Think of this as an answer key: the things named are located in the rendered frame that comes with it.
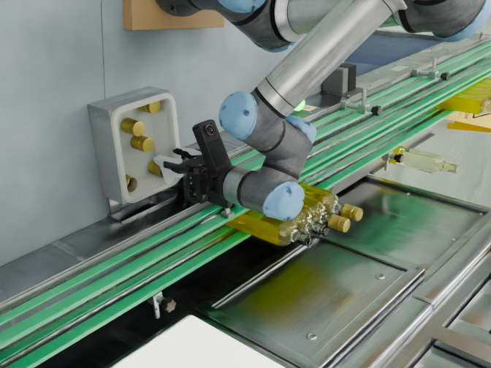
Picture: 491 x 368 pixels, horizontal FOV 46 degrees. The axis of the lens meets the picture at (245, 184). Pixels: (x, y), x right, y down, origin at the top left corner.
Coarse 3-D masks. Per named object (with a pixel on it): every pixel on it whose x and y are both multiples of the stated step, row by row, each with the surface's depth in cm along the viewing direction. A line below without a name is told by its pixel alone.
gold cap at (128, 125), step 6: (126, 120) 131; (132, 120) 130; (138, 120) 130; (126, 126) 130; (132, 126) 129; (138, 126) 129; (144, 126) 131; (126, 132) 131; (132, 132) 129; (138, 132) 130
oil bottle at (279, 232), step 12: (240, 216) 143; (252, 216) 141; (264, 216) 140; (240, 228) 145; (252, 228) 142; (264, 228) 139; (276, 228) 136; (288, 228) 135; (276, 240) 138; (288, 240) 136
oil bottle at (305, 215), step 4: (304, 208) 143; (300, 212) 141; (304, 212) 141; (308, 212) 141; (296, 216) 139; (300, 216) 139; (304, 216) 140; (308, 216) 140; (312, 216) 142; (296, 220) 139; (300, 220) 139; (304, 220) 139; (308, 220) 140; (300, 224) 139; (304, 224) 139; (300, 228) 140; (304, 228) 140
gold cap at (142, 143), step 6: (132, 138) 134; (138, 138) 133; (144, 138) 132; (150, 138) 133; (132, 144) 134; (138, 144) 133; (144, 144) 132; (150, 144) 133; (144, 150) 133; (150, 150) 134
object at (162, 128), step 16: (160, 96) 128; (112, 112) 123; (128, 112) 132; (144, 112) 135; (160, 112) 135; (176, 112) 133; (112, 128) 122; (160, 128) 137; (176, 128) 134; (128, 144) 134; (160, 144) 139; (176, 144) 136; (128, 160) 135; (144, 160) 139; (144, 176) 140; (128, 192) 133; (144, 192) 133
